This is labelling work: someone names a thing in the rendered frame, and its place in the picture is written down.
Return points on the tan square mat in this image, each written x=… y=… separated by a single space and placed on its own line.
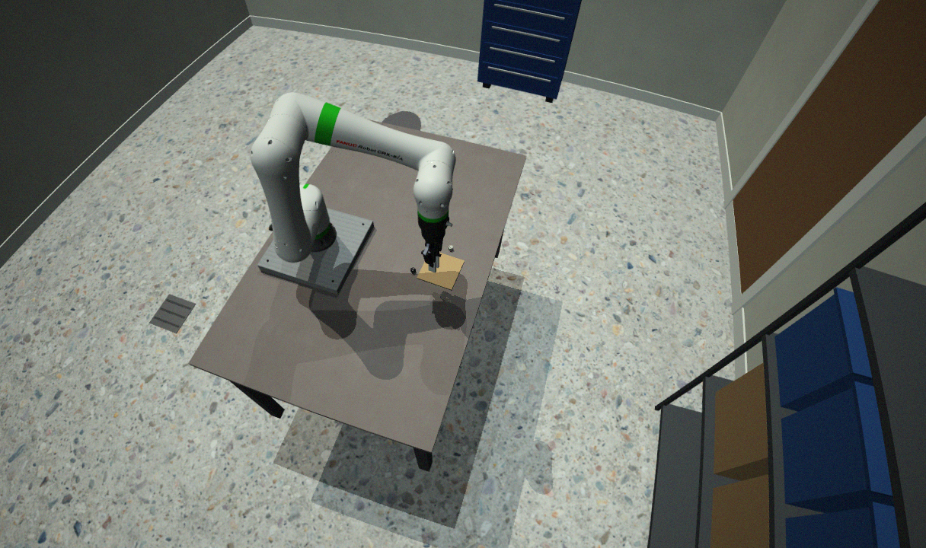
x=446 y=274

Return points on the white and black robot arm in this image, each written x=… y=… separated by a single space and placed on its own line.
x=276 y=153

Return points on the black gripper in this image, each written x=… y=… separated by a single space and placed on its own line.
x=431 y=254

